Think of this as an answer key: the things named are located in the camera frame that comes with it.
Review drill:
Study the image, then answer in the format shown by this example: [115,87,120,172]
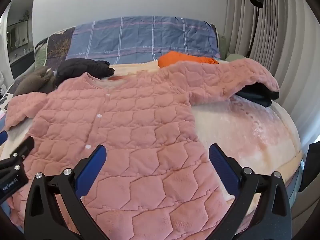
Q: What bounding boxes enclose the blue plaid pillow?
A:
[65,16,221,65]

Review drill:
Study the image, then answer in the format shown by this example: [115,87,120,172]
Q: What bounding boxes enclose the brown fleece garment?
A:
[13,66,54,97]

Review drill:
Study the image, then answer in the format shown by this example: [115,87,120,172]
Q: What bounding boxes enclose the black puffer jacket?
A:
[52,58,115,87]

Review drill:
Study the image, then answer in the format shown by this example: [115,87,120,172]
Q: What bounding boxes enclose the orange puffer jacket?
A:
[158,51,219,69]

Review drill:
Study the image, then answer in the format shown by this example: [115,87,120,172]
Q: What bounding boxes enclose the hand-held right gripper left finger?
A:
[24,144,107,240]

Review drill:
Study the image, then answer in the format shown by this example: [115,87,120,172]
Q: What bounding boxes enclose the pink quilted jacket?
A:
[5,58,280,233]

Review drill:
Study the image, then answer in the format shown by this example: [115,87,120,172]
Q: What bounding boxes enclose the dark green garment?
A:
[236,82,280,108]

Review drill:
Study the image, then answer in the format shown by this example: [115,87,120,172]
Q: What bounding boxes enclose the green ruffled pillow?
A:
[34,39,48,68]

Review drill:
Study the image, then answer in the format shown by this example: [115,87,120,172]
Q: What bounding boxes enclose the beige pleated curtain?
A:
[223,0,320,142]

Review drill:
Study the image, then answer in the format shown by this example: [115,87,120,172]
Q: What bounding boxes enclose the plain green pillow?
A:
[225,53,248,62]

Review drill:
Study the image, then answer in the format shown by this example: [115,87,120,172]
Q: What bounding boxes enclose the dark bathroom cabinet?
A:
[10,50,34,78]

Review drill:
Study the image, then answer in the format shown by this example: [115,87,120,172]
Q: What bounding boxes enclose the arched doorway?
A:
[0,0,37,80]

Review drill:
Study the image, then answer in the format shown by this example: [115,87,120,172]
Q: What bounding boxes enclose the printed plush blanket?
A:
[0,60,304,232]

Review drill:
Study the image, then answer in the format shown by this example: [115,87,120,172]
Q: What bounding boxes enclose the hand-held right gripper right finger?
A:
[209,143,293,240]

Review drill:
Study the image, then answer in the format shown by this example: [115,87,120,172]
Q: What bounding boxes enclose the black floor lamp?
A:
[246,0,264,59]

